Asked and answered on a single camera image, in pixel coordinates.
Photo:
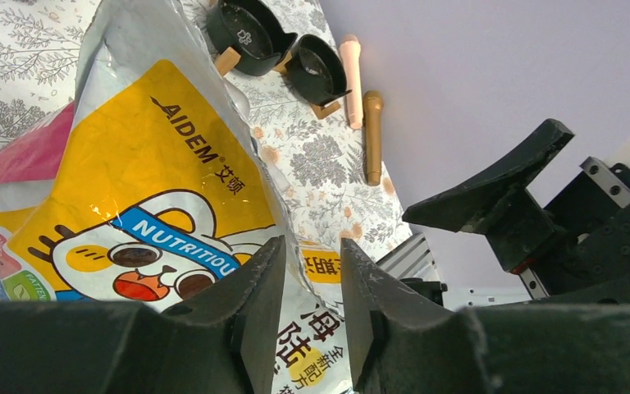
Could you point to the pink microphone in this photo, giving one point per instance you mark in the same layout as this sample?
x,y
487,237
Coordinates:
x,y
350,50

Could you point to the right black pet bowl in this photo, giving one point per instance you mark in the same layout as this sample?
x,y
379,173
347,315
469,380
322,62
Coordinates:
x,y
316,73

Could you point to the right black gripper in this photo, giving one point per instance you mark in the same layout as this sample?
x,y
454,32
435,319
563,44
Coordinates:
x,y
575,247

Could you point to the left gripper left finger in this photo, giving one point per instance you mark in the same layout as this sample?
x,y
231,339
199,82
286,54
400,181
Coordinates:
x,y
222,340

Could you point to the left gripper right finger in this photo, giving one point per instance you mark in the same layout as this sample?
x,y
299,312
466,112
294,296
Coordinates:
x,y
401,342

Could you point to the black pet bowl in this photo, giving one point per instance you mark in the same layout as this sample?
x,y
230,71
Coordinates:
x,y
253,31
316,73

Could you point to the left black pet bowl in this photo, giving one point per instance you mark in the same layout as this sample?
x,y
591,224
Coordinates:
x,y
253,31

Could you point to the cat food bag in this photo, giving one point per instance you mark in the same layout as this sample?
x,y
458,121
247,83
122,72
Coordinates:
x,y
145,188

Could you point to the gold microphone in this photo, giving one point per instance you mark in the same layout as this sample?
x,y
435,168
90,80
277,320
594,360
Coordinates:
x,y
372,108

